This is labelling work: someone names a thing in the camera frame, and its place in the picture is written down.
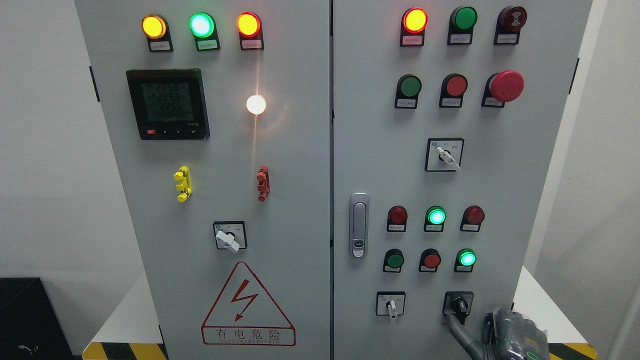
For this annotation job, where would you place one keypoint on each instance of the black knob selector switch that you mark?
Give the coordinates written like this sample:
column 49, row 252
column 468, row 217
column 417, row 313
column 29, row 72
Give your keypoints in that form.
column 458, row 304

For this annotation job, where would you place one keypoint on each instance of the red terminal connector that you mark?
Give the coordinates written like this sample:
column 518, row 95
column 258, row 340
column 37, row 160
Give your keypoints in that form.
column 263, row 186

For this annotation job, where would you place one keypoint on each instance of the dark red indicator lamp left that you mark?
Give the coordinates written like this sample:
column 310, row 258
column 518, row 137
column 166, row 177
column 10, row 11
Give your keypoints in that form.
column 397, row 218

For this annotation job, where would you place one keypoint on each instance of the dark red indicator lamp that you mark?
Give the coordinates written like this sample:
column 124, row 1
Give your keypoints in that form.
column 472, row 219
column 397, row 218

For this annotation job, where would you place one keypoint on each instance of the white lit indicator lamp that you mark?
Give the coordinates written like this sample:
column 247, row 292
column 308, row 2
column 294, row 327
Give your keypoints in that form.
column 256, row 104

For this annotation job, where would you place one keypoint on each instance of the green push button lower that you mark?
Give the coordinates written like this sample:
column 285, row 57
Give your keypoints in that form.
column 393, row 261

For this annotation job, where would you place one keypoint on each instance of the green push button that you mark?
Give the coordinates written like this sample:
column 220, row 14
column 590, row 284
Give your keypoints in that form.
column 393, row 261
column 461, row 26

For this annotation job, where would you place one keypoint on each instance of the green lit lamp middle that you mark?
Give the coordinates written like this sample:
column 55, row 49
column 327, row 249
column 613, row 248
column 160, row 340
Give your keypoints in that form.
column 435, row 218

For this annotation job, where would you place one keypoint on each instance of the grey cabinet left door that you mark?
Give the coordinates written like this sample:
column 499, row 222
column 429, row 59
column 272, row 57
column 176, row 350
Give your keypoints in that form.
column 288, row 235

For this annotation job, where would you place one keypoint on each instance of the grey cabinet door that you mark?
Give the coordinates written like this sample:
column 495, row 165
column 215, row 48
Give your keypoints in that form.
column 288, row 235
column 381, row 150

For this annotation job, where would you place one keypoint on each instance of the green push button second row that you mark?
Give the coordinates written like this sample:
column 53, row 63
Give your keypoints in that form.
column 407, row 92

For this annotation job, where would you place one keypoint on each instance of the red push button lower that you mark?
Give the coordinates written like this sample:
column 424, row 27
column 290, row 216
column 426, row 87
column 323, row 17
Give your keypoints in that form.
column 430, row 260

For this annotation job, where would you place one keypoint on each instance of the yellow terminal connector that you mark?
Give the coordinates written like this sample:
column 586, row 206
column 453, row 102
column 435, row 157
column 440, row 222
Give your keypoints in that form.
column 183, row 183

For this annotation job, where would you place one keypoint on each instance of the grey cabinet right door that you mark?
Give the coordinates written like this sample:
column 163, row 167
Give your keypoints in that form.
column 381, row 150

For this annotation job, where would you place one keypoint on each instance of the red electric danger sticker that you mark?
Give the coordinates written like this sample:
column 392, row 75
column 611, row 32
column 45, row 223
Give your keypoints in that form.
column 245, row 314

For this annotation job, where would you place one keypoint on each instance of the dark red indicator lamp right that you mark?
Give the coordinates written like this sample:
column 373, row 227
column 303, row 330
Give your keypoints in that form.
column 472, row 219

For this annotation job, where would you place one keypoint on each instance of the red push button second row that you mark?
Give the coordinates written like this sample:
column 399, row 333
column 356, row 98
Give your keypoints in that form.
column 452, row 91

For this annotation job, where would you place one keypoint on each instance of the green lit lamp lower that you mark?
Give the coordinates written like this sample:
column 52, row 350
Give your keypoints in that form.
column 465, row 260

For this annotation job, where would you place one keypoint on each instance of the black digital power meter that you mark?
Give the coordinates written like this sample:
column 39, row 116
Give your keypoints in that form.
column 169, row 104

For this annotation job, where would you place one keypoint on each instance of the orange red indicator lamp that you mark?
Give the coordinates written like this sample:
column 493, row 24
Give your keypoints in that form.
column 250, row 34

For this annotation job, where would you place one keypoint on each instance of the red lit indicator lamp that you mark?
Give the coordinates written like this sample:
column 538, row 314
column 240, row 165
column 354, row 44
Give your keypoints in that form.
column 413, row 25

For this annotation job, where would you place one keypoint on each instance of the green lit indicator lamp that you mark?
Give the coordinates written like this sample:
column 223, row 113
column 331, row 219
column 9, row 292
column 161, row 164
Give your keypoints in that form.
column 205, row 32

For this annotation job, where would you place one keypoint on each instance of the red emergency stop button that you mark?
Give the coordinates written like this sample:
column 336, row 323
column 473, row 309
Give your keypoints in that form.
column 502, row 88

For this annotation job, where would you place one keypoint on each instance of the green push button top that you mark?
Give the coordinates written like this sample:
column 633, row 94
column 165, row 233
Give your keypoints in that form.
column 461, row 26

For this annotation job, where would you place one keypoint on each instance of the yellow indicator lamp top left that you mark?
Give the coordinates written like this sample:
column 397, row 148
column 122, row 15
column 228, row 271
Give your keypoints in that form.
column 157, row 32

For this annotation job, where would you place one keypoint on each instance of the white platform with hazard stripes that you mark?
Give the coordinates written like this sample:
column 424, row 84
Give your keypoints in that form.
column 132, row 331

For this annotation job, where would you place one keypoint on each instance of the dark red buzzer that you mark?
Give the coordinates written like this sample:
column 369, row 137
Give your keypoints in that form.
column 509, row 23

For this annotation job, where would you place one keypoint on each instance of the black box lower left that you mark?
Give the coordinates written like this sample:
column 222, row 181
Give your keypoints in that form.
column 29, row 328

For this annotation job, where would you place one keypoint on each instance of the silver door handle lock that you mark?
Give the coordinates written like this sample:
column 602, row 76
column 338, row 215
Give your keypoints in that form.
column 358, row 224

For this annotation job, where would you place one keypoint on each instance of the white selector switch left door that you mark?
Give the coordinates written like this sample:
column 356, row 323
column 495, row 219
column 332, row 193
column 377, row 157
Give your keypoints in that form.
column 230, row 235

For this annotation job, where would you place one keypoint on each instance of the white selector switch upper right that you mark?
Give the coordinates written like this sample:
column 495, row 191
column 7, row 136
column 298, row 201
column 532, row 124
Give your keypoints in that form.
column 444, row 154

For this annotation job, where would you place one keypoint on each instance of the white selector switch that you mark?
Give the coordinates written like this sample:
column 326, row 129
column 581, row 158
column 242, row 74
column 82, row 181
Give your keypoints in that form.
column 444, row 154
column 390, row 303

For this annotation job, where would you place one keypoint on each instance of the white selector switch bottom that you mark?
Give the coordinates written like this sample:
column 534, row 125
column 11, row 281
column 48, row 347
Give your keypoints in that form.
column 390, row 303

